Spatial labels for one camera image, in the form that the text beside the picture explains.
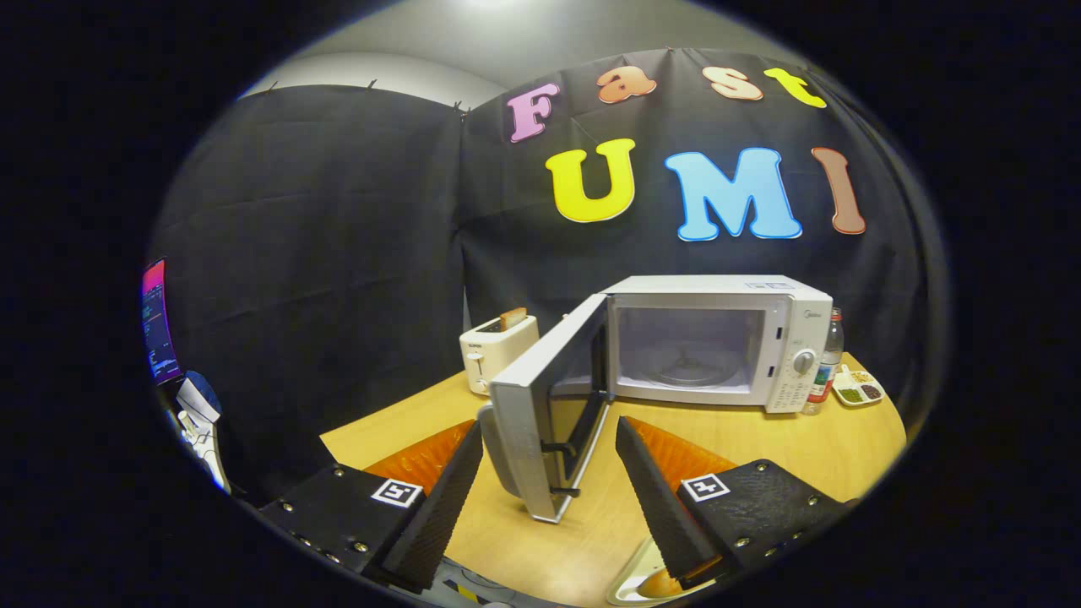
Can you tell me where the white microwave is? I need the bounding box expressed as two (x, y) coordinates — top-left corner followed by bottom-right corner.
(477, 274), (834, 524)

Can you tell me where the white toaster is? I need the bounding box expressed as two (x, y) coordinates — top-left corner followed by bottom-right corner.
(459, 312), (541, 396)

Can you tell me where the clear bottle with red label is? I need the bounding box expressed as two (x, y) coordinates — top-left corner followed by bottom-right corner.
(802, 308), (845, 416)

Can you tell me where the computer monitor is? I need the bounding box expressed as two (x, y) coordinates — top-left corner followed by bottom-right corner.
(141, 258), (182, 387)

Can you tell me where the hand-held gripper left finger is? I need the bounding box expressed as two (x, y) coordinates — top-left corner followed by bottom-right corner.
(258, 420), (485, 594)

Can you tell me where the white device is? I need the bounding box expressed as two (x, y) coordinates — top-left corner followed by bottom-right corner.
(173, 370), (233, 495)

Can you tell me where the white plate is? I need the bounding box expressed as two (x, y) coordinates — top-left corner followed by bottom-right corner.
(606, 536), (719, 607)

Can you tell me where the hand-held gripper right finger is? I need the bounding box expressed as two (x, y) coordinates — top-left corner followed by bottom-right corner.
(615, 415), (858, 592)

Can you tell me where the white divided snack dish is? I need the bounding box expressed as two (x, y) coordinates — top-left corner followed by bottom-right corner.
(832, 365), (886, 409)

